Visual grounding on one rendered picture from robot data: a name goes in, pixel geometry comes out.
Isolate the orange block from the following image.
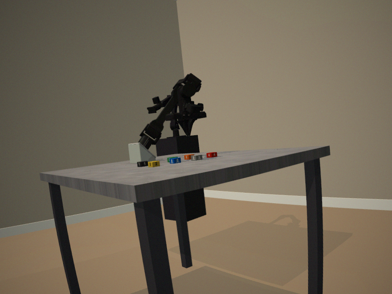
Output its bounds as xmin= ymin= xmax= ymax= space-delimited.
xmin=184 ymin=154 xmax=194 ymax=160

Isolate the yellow block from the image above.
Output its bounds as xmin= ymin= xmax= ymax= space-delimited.
xmin=148 ymin=161 xmax=160 ymax=167

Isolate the blue block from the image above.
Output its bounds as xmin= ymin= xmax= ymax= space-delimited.
xmin=169 ymin=157 xmax=181 ymax=164

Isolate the red block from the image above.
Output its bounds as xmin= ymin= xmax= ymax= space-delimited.
xmin=206 ymin=152 xmax=217 ymax=158

